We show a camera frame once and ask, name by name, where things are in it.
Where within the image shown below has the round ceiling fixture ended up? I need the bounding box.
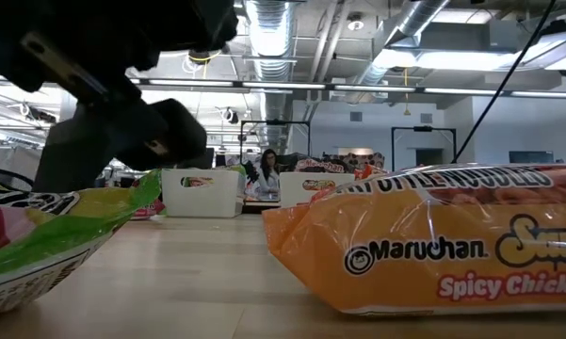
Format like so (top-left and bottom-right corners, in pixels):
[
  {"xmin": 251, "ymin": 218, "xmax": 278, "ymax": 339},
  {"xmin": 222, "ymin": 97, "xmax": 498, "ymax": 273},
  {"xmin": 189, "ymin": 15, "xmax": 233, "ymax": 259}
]
[{"xmin": 346, "ymin": 12, "xmax": 366, "ymax": 33}]

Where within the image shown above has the dark wall screen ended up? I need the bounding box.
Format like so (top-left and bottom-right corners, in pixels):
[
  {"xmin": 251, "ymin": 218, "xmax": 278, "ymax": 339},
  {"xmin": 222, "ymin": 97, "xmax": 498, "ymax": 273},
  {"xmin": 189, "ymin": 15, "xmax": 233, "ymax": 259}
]
[{"xmin": 508, "ymin": 150, "xmax": 556, "ymax": 165}]

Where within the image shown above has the long horizontal light bar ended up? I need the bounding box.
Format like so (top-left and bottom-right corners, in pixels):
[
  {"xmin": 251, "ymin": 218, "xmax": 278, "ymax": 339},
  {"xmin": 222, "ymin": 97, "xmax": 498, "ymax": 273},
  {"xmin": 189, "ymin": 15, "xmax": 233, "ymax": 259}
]
[{"xmin": 126, "ymin": 77, "xmax": 566, "ymax": 101}]

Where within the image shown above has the black ceiling-mounted device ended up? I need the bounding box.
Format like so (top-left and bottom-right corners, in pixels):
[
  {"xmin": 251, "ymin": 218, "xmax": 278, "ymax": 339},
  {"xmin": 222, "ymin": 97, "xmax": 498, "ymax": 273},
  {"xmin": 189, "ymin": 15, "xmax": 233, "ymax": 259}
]
[{"xmin": 186, "ymin": 46, "xmax": 225, "ymax": 65}]

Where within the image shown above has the floral fabric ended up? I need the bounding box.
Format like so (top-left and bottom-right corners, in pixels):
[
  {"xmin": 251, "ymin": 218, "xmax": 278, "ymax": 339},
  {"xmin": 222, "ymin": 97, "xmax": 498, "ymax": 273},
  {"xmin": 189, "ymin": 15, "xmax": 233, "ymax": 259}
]
[{"xmin": 242, "ymin": 159, "xmax": 264, "ymax": 199}]

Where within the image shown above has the white plastic bin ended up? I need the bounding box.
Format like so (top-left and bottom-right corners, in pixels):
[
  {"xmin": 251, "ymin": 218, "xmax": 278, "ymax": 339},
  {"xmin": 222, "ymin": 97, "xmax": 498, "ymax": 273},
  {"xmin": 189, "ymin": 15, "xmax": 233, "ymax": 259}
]
[
  {"xmin": 161, "ymin": 168, "xmax": 246, "ymax": 218},
  {"xmin": 279, "ymin": 171, "xmax": 357, "ymax": 208}
]

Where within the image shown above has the person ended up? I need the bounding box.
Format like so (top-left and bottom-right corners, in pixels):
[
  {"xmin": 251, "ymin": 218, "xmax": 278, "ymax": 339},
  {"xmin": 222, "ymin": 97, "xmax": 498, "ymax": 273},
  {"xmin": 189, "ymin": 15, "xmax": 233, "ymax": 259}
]
[{"xmin": 256, "ymin": 148, "xmax": 283, "ymax": 202}]

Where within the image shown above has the dark office chair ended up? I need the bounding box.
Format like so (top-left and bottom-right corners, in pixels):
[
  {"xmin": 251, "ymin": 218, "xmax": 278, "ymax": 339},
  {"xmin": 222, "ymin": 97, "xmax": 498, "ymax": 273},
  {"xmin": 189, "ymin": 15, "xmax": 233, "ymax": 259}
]
[{"xmin": 277, "ymin": 153, "xmax": 307, "ymax": 173}]

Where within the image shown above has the green lime chili noodle pack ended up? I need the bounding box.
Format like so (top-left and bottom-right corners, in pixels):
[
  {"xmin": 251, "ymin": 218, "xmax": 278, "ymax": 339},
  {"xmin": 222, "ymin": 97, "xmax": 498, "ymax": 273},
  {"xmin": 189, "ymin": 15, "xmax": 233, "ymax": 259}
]
[
  {"xmin": 181, "ymin": 163, "xmax": 247, "ymax": 188},
  {"xmin": 130, "ymin": 197, "xmax": 167, "ymax": 221},
  {"xmin": 0, "ymin": 169, "xmax": 164, "ymax": 321}
]

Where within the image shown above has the dotted patterned fabric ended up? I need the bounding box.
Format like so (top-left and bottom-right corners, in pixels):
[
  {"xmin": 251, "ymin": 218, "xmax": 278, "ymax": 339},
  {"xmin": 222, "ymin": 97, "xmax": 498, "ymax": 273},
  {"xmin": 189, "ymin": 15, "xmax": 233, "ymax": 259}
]
[{"xmin": 324, "ymin": 151, "xmax": 386, "ymax": 173}]

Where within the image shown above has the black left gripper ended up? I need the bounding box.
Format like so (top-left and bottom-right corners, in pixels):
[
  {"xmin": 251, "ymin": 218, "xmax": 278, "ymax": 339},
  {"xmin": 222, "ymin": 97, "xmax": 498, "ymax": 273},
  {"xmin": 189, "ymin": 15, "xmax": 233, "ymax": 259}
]
[{"xmin": 0, "ymin": 0, "xmax": 239, "ymax": 194}]

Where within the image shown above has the orange spicy chicken noodle pack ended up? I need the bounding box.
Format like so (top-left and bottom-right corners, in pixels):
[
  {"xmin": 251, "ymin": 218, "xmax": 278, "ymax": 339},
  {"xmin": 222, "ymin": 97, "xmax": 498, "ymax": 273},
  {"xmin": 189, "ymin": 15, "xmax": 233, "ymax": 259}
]
[
  {"xmin": 262, "ymin": 163, "xmax": 566, "ymax": 317},
  {"xmin": 352, "ymin": 164, "xmax": 388, "ymax": 183}
]

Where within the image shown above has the black cable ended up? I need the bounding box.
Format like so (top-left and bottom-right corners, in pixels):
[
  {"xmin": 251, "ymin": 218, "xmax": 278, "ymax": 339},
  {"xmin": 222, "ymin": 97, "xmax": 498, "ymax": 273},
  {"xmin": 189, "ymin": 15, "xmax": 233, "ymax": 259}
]
[{"xmin": 453, "ymin": 0, "xmax": 557, "ymax": 165}]

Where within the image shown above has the black frame stand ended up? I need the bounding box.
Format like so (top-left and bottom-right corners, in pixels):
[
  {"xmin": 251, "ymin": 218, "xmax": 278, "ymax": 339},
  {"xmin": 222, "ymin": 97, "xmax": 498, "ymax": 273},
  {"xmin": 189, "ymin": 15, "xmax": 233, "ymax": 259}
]
[{"xmin": 391, "ymin": 125, "xmax": 458, "ymax": 173}]

